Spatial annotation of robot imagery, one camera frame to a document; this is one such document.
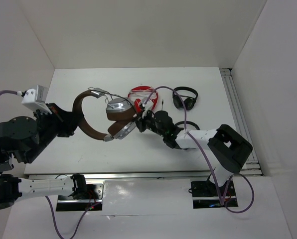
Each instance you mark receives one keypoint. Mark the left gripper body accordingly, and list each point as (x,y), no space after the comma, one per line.
(52,125)

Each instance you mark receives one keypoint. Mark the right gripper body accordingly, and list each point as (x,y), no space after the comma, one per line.
(148,123)

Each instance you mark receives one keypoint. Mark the brown silver headphones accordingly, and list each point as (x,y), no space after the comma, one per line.
(120,110)

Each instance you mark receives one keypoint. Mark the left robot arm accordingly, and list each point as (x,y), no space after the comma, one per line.
(24,138)

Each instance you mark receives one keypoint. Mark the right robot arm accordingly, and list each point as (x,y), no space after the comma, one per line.
(228,147)

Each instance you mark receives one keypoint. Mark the black headphones near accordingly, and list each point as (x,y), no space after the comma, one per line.
(181,123)

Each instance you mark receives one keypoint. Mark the black headphones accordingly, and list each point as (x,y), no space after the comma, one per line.
(181,123)
(189,101)

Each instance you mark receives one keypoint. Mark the red headphones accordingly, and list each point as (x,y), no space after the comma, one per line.
(140,94)

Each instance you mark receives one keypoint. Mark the black headphones far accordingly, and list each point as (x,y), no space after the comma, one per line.
(189,101)

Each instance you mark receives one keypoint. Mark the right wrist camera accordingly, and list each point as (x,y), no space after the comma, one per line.
(145,108)

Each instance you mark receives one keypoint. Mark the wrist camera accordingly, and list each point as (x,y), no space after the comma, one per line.
(145,108)
(34,98)

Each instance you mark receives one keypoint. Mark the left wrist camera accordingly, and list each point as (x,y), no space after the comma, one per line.
(34,98)

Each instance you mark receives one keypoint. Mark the aluminium front rail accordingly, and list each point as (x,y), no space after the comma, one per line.
(147,175)

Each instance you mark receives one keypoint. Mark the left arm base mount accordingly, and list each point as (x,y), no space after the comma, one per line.
(91,200)

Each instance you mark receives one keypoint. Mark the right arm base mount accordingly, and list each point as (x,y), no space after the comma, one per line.
(204,195)

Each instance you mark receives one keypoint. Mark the aluminium side rail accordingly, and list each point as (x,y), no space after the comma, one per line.
(252,166)

